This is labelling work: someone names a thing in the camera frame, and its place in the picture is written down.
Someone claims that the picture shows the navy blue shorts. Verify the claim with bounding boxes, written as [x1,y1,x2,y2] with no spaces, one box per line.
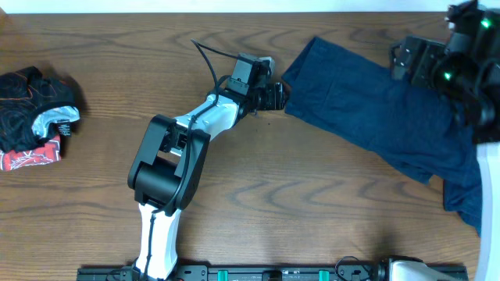
[282,37,481,187]

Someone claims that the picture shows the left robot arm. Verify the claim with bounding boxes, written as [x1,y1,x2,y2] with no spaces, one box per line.
[127,83,286,280]

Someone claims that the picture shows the navy blue garment pile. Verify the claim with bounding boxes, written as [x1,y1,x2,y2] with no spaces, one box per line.
[443,180,482,237]

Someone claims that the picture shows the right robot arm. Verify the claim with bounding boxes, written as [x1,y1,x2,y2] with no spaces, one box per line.
[389,1,499,280]

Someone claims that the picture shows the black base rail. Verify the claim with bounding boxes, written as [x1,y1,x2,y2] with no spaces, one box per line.
[76,264,470,281]

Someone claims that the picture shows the red patterned folded garment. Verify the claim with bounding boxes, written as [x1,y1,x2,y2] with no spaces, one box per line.
[1,135,61,172]

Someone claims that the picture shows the black patterned folded garment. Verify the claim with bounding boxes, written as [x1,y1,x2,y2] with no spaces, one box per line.
[1,66,80,152]

